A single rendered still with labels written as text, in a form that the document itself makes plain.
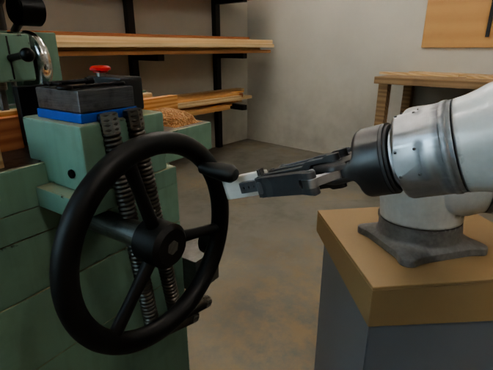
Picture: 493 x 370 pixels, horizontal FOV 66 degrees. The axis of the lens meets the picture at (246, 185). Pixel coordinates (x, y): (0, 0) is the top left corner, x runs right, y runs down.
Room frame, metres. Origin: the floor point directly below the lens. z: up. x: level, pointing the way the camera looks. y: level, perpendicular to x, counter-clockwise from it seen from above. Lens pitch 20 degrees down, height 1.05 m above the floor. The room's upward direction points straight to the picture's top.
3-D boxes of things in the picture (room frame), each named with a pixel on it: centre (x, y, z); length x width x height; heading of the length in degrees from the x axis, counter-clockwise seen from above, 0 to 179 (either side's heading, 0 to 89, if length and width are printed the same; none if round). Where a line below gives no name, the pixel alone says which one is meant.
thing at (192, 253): (0.77, 0.13, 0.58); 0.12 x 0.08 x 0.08; 56
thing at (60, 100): (0.55, 0.21, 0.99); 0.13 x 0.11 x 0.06; 146
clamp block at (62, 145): (0.55, 0.22, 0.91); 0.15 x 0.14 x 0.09; 146
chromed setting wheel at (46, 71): (0.81, 0.44, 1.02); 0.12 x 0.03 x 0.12; 56
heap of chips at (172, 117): (0.81, 0.17, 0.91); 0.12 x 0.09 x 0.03; 56
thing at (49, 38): (0.86, 0.46, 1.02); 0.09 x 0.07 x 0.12; 146
